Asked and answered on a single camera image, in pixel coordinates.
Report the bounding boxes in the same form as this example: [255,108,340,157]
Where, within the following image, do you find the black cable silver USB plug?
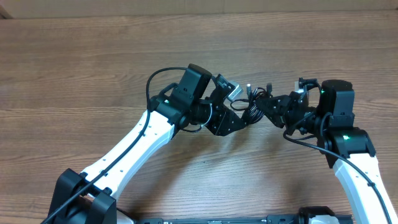
[230,84,266,126]

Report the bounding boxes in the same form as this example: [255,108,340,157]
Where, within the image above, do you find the thin black short cable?
[242,90,268,125]

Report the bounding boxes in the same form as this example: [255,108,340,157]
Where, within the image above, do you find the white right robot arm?
[255,78,397,223]

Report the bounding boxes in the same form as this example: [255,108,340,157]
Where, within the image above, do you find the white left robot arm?
[44,64,246,223]

